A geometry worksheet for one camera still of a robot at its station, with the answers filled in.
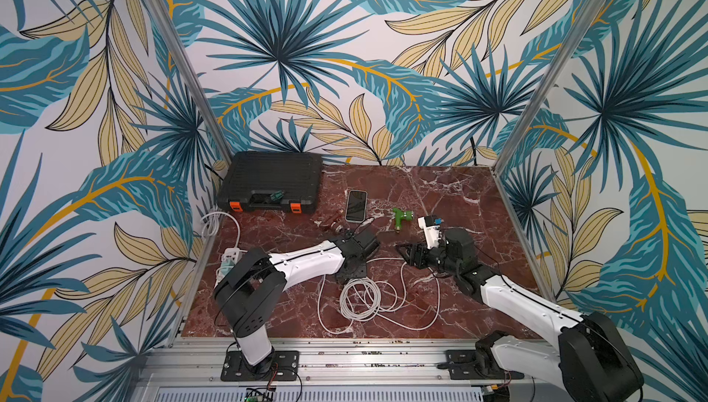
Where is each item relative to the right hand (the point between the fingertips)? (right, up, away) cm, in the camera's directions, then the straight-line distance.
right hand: (388, 256), depth 80 cm
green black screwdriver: (-37, +18, +17) cm, 45 cm away
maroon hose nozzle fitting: (-19, +9, +23) cm, 31 cm away
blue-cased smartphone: (-9, +14, +25) cm, 30 cm away
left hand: (-10, -7, +7) cm, 14 cm away
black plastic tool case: (-42, +23, +28) cm, 56 cm away
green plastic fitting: (+7, +10, +23) cm, 26 cm away
